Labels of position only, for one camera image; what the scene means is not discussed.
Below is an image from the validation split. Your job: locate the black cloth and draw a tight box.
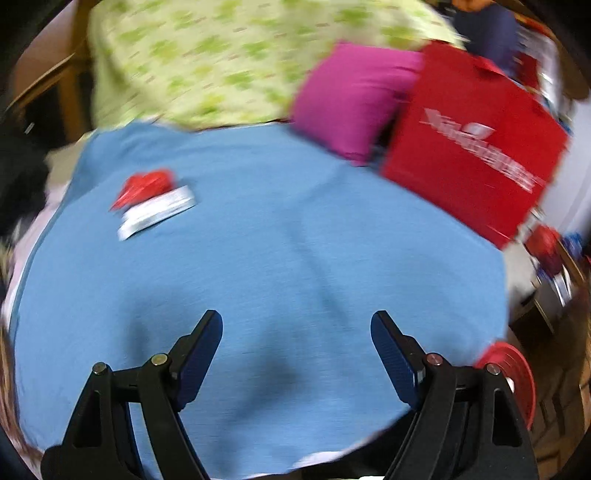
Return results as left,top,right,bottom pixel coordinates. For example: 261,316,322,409
0,124,51,232

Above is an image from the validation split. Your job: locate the dark blue cloth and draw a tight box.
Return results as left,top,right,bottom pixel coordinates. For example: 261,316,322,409
455,4,520,61

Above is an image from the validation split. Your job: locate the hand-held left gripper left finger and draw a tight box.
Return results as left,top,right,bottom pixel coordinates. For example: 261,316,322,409
41,310,223,480

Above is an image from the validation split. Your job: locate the green clover print quilt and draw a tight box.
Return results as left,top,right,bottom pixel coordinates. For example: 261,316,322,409
88,0,465,132

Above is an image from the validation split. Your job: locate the pink sheet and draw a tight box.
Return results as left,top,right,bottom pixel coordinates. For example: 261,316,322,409
0,185,70,315

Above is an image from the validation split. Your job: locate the red paper bag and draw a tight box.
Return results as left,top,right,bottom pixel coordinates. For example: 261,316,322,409
381,41,570,250

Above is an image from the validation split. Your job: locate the red round plastic object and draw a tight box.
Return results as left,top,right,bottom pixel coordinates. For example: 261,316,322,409
478,342,536,428

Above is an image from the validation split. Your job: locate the blue blanket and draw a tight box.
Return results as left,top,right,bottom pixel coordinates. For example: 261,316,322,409
9,122,509,478

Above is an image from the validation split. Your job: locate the wooden cabinet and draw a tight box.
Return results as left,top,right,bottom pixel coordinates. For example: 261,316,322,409
14,0,93,144

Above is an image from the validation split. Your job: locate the silver foil packet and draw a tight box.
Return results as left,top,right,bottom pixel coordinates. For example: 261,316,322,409
117,185,198,241

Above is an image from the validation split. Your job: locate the small red crumpled wrapper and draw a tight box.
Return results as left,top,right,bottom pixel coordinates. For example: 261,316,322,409
110,170,178,212

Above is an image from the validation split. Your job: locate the magenta pillow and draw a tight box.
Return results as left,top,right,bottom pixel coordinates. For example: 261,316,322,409
291,42,426,167

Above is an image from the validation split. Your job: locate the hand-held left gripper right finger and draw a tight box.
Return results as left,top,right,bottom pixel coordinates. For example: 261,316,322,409
370,310,540,480

